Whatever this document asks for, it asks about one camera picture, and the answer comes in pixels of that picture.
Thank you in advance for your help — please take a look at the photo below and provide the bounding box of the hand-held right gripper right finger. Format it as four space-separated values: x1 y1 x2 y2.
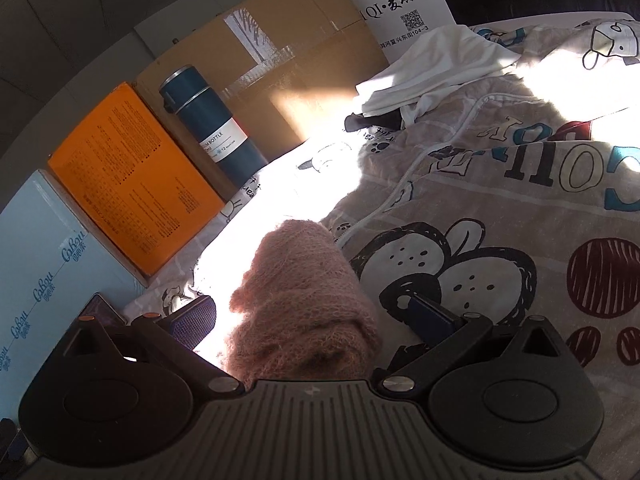
372 294 576 393

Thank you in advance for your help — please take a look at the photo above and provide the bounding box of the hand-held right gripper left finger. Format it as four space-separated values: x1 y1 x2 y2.
70 295 246 396

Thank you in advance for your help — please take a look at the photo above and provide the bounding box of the pink knitted sweater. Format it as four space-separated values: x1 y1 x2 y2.
222 220 383 391

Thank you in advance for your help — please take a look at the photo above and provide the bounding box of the printed beige blanket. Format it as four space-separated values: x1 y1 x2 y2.
122 10 640 411

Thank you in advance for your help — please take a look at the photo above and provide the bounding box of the orange box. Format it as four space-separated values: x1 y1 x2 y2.
48 82 226 277

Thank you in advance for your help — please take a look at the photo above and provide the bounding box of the light blue carton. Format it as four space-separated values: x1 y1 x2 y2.
0 169 146 426

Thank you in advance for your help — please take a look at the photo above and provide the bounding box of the dark blue vacuum bottle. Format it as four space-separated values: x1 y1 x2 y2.
159 65 269 186

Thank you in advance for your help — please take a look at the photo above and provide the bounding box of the black cloth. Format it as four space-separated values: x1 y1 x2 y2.
344 110 406 133

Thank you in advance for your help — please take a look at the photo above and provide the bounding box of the white garment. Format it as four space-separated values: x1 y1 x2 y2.
357 25 521 126

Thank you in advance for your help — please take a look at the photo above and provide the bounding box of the brown cardboard box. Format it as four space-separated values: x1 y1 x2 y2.
134 0 391 163

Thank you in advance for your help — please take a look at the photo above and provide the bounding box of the white paper bag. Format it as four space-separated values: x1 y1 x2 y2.
332 0 457 53

